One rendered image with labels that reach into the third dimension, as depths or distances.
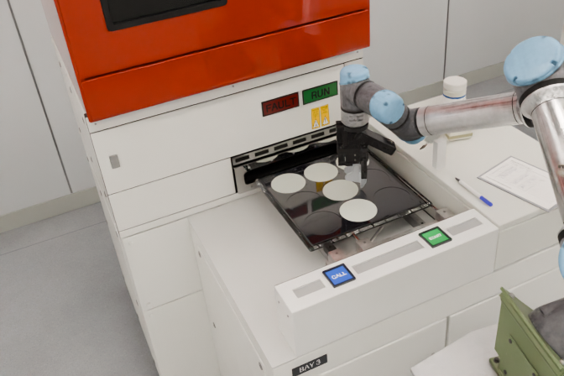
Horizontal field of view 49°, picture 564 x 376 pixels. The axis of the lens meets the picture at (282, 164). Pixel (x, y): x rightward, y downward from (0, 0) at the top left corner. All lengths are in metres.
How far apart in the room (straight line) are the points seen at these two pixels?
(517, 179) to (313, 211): 0.54
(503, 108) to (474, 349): 0.54
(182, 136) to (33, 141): 1.67
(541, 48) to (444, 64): 2.87
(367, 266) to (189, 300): 0.80
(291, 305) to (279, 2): 0.77
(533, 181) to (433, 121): 0.34
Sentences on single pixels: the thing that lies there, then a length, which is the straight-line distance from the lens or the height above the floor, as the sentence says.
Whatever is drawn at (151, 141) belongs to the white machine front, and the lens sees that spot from 1.73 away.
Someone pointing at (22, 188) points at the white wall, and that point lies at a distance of 3.45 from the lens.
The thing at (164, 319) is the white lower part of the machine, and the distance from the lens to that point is 2.11.
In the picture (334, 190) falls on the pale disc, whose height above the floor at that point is 0.90.
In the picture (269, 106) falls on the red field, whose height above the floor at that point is 1.10.
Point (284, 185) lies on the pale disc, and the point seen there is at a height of 0.90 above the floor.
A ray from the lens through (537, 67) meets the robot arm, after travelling 1.30.
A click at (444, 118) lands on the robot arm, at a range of 1.55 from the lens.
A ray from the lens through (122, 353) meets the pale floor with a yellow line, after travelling 2.69.
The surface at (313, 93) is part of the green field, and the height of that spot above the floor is 1.10.
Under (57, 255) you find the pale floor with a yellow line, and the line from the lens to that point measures 3.27.
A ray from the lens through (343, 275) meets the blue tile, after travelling 1.42.
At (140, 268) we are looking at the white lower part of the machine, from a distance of 1.95.
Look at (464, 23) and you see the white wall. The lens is 4.17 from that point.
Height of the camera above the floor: 1.94
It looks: 33 degrees down
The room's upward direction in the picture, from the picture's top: 6 degrees counter-clockwise
